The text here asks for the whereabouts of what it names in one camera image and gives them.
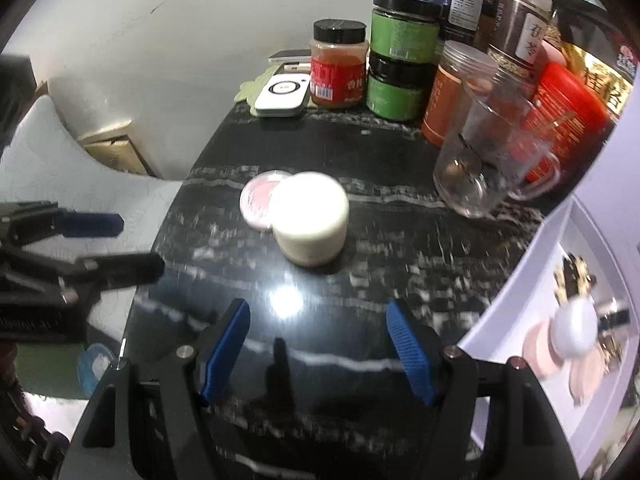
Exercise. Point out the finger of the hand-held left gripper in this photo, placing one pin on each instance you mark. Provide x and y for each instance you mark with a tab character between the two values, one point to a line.
92	225
125	267

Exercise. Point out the white cream jar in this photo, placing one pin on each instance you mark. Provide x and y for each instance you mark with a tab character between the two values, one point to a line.
310	220

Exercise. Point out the small oat jar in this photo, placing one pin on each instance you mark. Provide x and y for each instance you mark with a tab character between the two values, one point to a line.
512	72

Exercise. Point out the green leaf shaped mat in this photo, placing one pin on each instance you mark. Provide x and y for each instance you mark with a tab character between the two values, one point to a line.
247	91

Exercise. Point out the light blue plastic item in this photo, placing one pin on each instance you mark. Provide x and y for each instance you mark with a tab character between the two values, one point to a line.
95	362

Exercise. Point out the glass mug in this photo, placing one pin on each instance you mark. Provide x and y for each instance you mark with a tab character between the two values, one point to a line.
475	160

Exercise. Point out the silver lid round tin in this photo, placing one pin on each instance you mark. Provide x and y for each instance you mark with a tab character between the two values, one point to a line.
614	316

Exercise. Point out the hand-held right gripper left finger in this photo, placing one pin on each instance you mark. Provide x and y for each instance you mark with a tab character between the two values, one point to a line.
225	355

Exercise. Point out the cardboard box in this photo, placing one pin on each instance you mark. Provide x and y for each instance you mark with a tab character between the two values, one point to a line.
115	147

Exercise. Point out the silver power bank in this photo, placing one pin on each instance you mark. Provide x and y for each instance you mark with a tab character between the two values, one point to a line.
290	56

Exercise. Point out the green jar black lid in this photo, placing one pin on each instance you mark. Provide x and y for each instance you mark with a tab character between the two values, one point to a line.
405	32
392	95

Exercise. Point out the pink powder puff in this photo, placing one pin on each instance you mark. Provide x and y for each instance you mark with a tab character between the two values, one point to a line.
537	355
585	377

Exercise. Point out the pink bottle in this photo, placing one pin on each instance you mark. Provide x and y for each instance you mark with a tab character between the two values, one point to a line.
555	55

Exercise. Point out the white round compact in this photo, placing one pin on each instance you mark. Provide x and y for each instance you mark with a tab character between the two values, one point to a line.
575	332

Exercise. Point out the gold butterfly hair clip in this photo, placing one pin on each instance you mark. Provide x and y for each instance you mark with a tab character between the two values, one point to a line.
612	355

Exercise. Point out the pink round compact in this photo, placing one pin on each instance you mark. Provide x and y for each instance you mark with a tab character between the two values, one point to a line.
257	197

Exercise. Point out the orange jar clear lid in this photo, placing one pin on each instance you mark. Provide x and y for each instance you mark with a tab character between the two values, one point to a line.
445	100

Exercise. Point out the dark jar white label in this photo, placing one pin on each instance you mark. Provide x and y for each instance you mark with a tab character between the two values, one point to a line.
462	5

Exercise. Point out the white gift box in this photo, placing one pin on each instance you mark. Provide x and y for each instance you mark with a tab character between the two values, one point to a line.
560	225

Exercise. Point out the black and gold box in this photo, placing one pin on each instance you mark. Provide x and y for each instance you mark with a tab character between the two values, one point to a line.
600	60

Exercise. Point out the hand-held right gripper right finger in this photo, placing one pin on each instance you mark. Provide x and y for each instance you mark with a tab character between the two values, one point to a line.
411	355

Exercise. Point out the white round button device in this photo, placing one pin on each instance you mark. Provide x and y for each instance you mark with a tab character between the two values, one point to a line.
280	95

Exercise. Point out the red tea tin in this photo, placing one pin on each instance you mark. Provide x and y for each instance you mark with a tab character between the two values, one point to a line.
570	110

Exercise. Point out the red sauce jar black lid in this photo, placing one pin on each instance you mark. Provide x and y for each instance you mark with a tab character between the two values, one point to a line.
337	70

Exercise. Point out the brown grain jar silver lid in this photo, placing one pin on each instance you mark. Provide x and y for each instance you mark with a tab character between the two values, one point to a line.
522	25

